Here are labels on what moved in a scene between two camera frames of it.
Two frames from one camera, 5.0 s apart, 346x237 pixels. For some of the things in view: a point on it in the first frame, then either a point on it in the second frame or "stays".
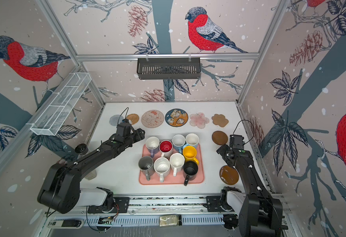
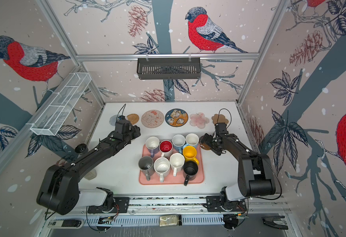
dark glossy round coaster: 229,175 → 202,144
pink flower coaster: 198,120 stays
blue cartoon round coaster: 176,117 stays
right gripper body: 224,150 → 211,142
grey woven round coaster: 115,119 stays
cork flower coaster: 220,120 stays
